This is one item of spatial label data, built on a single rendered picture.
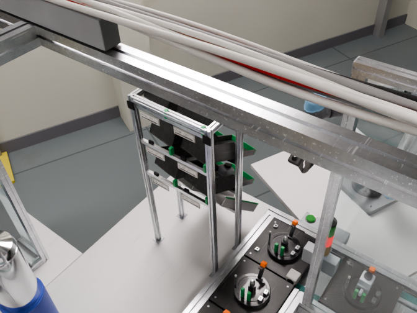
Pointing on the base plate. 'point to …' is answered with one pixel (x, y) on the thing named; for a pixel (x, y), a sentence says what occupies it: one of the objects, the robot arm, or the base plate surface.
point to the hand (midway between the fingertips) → (302, 171)
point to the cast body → (224, 170)
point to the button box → (312, 222)
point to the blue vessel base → (41, 306)
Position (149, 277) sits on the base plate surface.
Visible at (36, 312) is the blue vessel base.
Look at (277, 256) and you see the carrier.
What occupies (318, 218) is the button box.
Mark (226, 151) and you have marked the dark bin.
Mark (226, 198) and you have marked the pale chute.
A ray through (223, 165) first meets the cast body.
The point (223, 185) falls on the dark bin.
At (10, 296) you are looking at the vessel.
